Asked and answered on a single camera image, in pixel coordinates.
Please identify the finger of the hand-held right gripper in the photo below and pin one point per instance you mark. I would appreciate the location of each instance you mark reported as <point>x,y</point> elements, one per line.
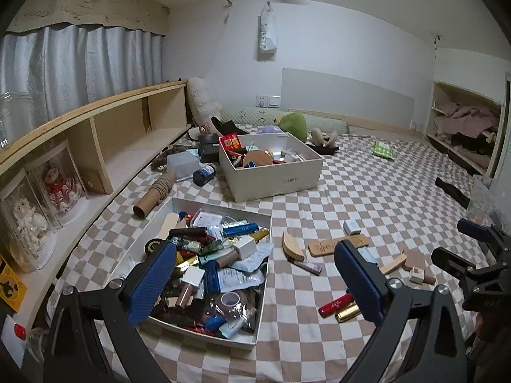
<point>475,227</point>
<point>451,259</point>

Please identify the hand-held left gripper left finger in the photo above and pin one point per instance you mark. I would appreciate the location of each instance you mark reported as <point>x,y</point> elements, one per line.
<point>153,283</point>

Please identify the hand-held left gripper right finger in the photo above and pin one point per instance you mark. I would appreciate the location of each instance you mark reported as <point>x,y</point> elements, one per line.
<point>359,283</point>

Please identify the shallow white box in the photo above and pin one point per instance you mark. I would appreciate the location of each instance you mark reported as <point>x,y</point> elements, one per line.
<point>235,209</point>

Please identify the person's right forearm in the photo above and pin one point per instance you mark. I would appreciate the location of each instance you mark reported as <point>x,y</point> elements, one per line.
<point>491,347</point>

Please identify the white container red cap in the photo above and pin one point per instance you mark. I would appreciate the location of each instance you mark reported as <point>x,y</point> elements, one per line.
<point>12,347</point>

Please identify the clear plastic bag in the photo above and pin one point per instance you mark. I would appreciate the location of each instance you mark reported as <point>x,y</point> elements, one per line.
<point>483,199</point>

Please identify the red lipstick tube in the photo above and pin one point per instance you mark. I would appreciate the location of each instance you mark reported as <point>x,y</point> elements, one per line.
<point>335,305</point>

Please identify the gold lipstick tube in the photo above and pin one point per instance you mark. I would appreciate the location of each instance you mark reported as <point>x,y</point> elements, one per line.
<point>346,313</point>

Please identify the brown wooden piece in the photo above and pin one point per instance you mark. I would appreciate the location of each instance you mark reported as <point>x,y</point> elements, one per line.
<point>415,258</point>

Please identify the black jar gold seal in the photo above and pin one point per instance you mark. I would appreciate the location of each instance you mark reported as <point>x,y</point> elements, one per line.
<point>153,246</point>

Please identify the small beige box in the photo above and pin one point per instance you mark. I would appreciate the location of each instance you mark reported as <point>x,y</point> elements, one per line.
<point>416,275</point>

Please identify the flat wooden stick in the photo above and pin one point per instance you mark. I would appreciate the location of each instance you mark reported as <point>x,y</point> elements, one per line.
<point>393,265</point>

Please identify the black cloth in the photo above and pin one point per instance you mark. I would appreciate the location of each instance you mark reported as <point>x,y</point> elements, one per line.
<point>451,191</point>

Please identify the wooden plaque with writing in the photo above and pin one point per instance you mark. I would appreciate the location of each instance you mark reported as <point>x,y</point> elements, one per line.
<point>335,246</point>

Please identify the small patterned tube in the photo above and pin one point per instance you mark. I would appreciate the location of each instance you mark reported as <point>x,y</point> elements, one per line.
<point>307,266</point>

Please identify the white charger plug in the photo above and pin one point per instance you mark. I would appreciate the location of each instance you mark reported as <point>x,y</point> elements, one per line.
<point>352,227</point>

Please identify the light wooden oval board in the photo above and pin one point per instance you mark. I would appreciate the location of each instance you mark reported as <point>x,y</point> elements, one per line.
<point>167,225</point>

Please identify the curved wooden wedge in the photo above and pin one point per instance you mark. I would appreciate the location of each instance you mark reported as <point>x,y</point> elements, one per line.
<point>293,249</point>

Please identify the cardboard tube with twine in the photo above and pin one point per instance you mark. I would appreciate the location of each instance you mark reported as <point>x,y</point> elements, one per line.
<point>149,201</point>

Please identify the clear plastic case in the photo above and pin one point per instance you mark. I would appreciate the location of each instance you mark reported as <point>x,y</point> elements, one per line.
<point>206,219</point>

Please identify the white sliding door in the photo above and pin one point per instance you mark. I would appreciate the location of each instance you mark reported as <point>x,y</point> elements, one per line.
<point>504,147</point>

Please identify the checkered bed sheet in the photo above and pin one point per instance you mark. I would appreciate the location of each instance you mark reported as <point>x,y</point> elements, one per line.
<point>379,191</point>

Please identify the small white box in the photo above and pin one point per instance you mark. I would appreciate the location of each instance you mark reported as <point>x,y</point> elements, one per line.
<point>244,246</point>

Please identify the pile of clothes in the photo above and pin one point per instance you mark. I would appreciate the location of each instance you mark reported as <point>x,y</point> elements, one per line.
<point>467,123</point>

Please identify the dark blue bottle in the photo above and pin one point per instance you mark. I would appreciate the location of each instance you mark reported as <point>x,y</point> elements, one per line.
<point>203,175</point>

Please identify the green checkered packet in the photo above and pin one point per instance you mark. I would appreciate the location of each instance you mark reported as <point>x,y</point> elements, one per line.
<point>383,149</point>

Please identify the translucent plastic box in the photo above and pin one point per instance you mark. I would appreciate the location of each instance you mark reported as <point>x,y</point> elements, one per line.
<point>181,165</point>

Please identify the brown furry toy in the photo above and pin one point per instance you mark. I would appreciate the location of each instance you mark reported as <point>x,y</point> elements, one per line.
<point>167,153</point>

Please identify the red doll display case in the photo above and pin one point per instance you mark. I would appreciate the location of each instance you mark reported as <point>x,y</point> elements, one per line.
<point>60,191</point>

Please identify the tall white box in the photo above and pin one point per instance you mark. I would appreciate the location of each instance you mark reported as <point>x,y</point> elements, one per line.
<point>275,179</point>

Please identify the wooden wardrobe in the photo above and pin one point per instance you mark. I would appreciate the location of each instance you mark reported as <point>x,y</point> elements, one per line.
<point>439,91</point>

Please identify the yellow box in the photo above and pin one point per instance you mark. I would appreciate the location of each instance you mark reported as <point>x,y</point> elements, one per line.
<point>10,283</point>

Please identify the black gift box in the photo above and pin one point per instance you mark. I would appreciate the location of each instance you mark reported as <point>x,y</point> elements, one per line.
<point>208,147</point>

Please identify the white doll display case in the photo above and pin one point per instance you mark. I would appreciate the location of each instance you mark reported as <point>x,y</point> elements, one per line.
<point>24,215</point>

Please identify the brown teddy plush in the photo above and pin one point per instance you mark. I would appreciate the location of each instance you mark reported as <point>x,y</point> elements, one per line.
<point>323,137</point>

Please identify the wooden bedside shelf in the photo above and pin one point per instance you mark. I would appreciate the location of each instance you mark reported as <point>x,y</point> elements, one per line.
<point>119,127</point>

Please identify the red snack packet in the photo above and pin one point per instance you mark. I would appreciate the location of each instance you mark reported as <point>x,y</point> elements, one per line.
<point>230,143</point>

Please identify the round brown leather disc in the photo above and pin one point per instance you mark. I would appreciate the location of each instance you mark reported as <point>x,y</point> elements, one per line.
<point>257,158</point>

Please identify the green plush toy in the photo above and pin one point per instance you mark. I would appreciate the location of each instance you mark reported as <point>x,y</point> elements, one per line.
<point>295,123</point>

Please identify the black hat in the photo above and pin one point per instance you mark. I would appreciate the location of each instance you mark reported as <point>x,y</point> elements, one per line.
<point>227,127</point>

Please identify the purple plush toy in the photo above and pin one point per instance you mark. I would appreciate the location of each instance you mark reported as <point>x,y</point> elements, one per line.
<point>270,129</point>

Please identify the white headboard panel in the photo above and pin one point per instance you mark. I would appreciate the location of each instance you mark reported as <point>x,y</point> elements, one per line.
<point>339,95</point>

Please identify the white fluffy pillow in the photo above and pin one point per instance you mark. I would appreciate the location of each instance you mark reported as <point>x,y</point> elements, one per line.
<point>203,99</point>

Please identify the green checkered bolster pillow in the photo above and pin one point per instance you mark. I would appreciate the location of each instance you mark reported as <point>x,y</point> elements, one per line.
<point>247,117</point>

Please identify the grey curtain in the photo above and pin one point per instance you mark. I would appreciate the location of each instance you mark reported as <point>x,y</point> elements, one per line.
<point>80,68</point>

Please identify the hanging white paper bag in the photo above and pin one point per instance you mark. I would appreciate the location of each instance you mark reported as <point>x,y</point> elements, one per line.
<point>266,32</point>

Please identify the paper curtain valance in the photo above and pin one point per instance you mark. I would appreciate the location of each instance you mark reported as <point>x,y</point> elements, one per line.
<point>99,4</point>

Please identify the white wall switch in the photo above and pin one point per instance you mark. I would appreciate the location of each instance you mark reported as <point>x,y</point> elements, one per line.
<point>274,101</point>

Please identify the white wall socket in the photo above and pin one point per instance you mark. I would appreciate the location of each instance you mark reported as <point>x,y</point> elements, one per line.
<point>261,101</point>

